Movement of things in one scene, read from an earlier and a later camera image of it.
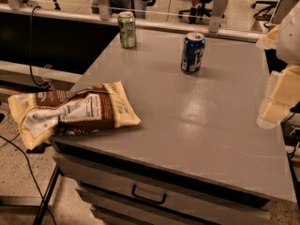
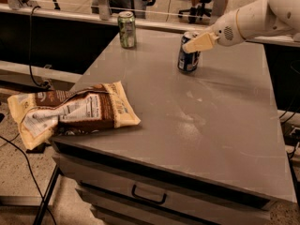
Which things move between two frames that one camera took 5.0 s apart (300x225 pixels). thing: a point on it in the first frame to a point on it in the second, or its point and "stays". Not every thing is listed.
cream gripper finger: (282, 95) to (201, 43)
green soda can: (127, 28) stays
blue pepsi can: (193, 49) stays
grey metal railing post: (218, 9) stays
